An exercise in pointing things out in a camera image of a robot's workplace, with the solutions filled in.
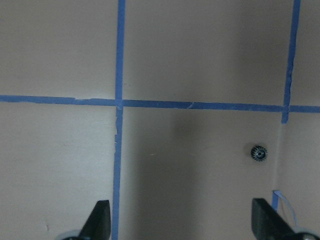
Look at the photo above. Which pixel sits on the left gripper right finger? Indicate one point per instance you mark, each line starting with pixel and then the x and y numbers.
pixel 266 224

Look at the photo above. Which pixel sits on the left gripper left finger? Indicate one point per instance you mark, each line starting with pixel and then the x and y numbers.
pixel 98 224

